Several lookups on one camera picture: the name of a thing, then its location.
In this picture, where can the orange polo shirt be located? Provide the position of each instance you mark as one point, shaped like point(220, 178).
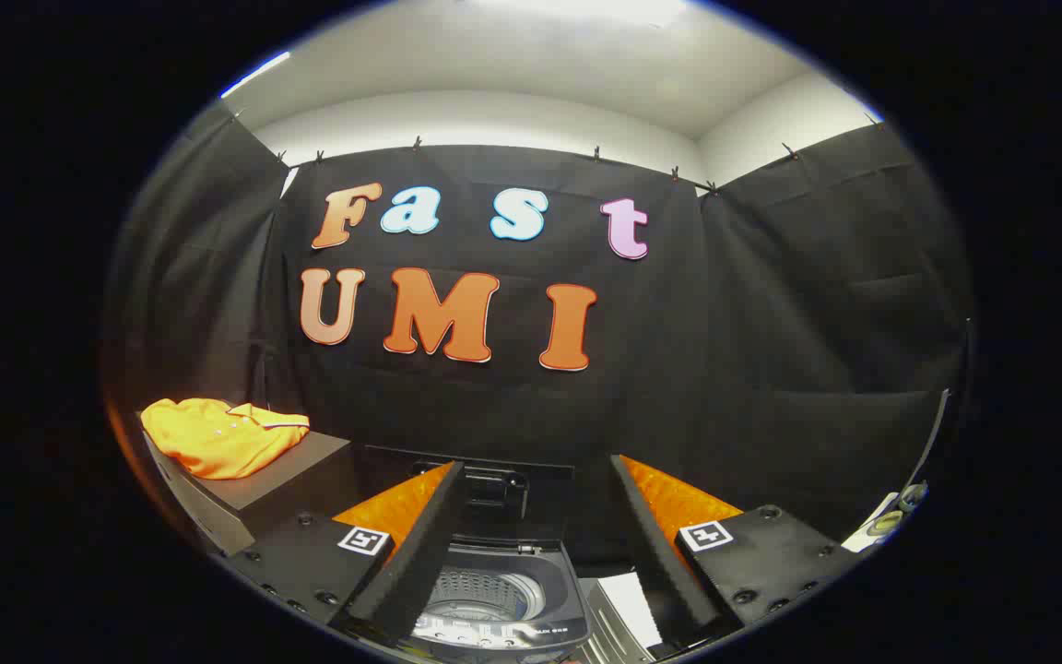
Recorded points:
point(213, 438)

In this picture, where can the grey top-load washing machine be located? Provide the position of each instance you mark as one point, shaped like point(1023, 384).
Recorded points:
point(554, 576)

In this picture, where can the dark washing machine lid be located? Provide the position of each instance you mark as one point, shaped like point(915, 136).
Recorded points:
point(494, 489)

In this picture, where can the black backdrop cloth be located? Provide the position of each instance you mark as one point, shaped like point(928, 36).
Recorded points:
point(771, 323)

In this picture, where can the grey side cabinet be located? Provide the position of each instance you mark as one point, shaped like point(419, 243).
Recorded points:
point(310, 452)

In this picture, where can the white sheet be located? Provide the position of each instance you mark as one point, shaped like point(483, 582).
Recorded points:
point(866, 538)

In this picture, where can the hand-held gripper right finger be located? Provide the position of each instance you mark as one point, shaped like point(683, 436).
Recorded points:
point(655, 553)

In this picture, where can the yellowish tape roll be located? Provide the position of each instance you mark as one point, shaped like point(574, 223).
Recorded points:
point(874, 527)

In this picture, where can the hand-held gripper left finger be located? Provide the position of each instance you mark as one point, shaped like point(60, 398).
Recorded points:
point(420, 544)

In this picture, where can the greenish tape roll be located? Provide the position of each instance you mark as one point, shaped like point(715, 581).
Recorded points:
point(902, 503)

